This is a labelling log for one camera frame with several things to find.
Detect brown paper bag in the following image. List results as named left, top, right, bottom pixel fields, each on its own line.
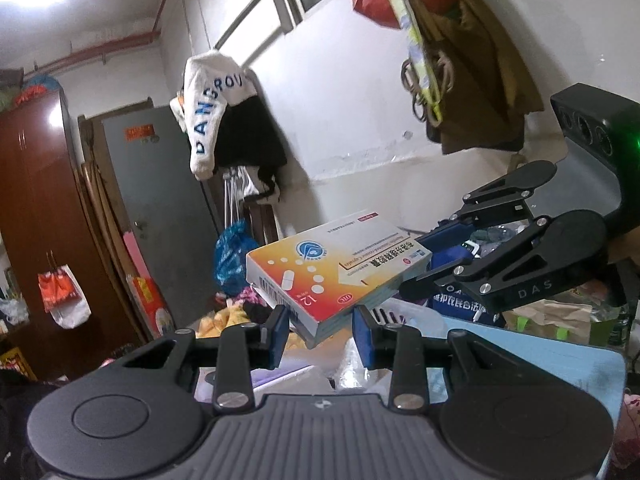
left=502, top=300, right=596, bottom=346

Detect blue tote bag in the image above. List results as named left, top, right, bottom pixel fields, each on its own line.
left=417, top=217, right=503, bottom=328

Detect blue plastic bag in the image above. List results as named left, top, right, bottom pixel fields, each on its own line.
left=214, top=220, right=261, bottom=298

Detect yellow cloth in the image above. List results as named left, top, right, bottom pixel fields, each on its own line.
left=197, top=304, right=251, bottom=339

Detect brown wooden stool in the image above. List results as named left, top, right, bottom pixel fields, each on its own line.
left=245, top=199, right=283, bottom=251

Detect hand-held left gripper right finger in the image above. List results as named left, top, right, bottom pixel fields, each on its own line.
left=351, top=305, right=543, bottom=411

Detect white plastic basket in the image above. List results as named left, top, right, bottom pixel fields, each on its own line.
left=372, top=297, right=453, bottom=333

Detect orange white plastic bag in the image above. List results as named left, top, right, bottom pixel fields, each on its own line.
left=37, top=265, right=93, bottom=331

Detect red paper packet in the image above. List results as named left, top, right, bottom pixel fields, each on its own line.
left=127, top=275, right=177, bottom=343

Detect wooden planks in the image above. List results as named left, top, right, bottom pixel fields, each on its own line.
left=75, top=115, right=151, bottom=341

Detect white hoodie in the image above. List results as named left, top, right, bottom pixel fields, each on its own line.
left=170, top=50, right=258, bottom=183

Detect pink board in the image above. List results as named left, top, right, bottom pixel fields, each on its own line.
left=122, top=231, right=153, bottom=281

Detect brown wooden wardrobe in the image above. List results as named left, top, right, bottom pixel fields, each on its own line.
left=0, top=89, right=143, bottom=381

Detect yellow green floral bag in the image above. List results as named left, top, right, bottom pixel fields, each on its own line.
left=372, top=0, right=445, bottom=126

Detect curved metal pipe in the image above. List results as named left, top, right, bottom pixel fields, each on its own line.
left=214, top=0, right=303, bottom=51

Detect brown hanging bag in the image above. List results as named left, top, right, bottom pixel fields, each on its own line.
left=395, top=0, right=546, bottom=157

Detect grey door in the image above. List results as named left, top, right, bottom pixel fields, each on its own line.
left=101, top=105, right=227, bottom=323

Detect orange white medicine box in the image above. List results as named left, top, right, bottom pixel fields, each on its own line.
left=245, top=208, right=435, bottom=350

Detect white cloth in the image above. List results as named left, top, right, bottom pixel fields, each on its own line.
left=235, top=165, right=281, bottom=206

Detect black garment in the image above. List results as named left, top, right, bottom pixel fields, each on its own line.
left=215, top=95, right=289, bottom=201

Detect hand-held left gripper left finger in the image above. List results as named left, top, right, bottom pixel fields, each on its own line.
left=102, top=305, right=292, bottom=409

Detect red ceiling pipe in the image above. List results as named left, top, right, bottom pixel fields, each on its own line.
left=0, top=30, right=162, bottom=78

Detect red blue cloth bundle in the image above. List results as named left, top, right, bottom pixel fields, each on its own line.
left=15, top=74, right=60, bottom=107

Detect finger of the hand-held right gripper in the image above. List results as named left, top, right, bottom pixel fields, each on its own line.
left=415, top=160, right=558, bottom=261
left=399, top=216, right=569, bottom=314

